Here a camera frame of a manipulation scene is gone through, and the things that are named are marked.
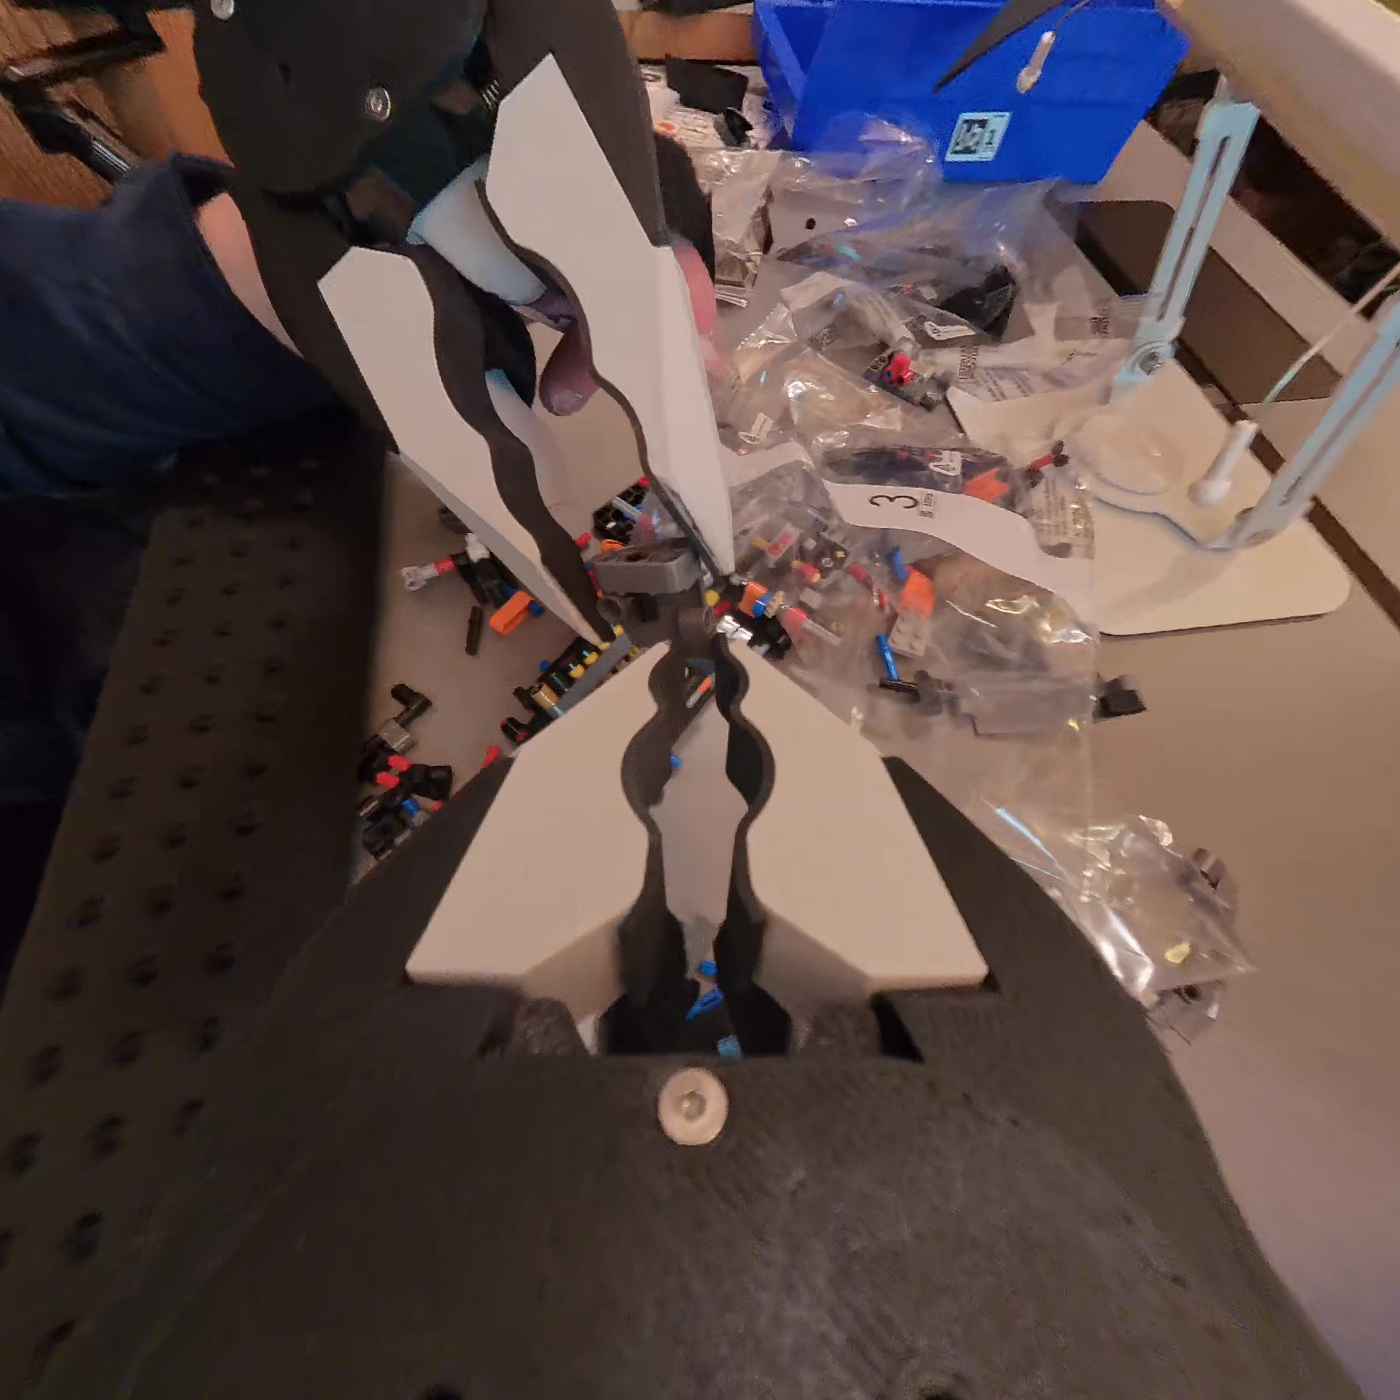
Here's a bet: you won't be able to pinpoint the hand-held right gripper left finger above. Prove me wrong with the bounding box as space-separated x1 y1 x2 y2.
405 642 701 1053

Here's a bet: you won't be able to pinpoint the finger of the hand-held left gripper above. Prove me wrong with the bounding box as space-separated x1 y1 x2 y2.
316 245 616 648
478 52 736 582

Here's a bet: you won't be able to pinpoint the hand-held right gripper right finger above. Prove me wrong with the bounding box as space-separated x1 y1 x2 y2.
706 637 991 1053

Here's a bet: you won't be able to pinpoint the partly built lego engine block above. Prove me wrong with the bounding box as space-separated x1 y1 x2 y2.
496 628 646 745

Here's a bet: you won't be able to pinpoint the pile of lego pieces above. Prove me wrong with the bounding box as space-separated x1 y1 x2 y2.
355 482 723 1057

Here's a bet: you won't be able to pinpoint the dark grey lego beam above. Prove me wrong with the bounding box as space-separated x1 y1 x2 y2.
590 542 711 602

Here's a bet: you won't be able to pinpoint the clear bags of parts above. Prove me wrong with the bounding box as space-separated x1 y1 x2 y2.
721 437 1100 745

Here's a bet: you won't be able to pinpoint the person's left forearm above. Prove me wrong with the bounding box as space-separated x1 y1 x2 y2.
0 153 351 498

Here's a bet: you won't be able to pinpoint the grey red lego axle assembly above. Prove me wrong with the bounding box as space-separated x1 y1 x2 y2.
398 537 515 597

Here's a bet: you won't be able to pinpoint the person's left hand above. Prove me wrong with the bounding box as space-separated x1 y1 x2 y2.
533 278 601 420

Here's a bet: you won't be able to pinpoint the black power adapter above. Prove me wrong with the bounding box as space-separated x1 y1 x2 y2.
661 55 750 112

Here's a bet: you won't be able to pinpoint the wooden partition panel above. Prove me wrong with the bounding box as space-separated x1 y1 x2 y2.
0 0 210 203

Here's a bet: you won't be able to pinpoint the empty clear plastic bag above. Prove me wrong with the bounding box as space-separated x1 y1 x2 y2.
973 798 1260 1040

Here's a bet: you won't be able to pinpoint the blue plastic bin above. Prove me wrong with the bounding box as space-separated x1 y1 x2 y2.
751 0 1191 185

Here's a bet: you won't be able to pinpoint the clear bag of dark parts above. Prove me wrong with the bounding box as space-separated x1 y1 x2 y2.
810 235 1023 352

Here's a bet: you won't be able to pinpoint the black perforated board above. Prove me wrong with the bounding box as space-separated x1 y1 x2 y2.
0 415 515 1400

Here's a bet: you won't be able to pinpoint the clear bag with warning print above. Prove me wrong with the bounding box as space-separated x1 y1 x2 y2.
940 295 1128 438

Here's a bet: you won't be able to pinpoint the metal page holder wire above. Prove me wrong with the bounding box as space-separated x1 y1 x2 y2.
1191 262 1400 507
1011 0 1095 93

